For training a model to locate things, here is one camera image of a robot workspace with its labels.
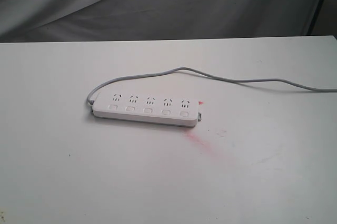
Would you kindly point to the grey backdrop cloth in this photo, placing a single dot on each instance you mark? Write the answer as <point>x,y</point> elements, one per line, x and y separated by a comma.
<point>102,20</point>

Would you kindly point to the white five-socket power strip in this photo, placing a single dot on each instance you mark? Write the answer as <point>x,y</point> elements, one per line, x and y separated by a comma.
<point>147,108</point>

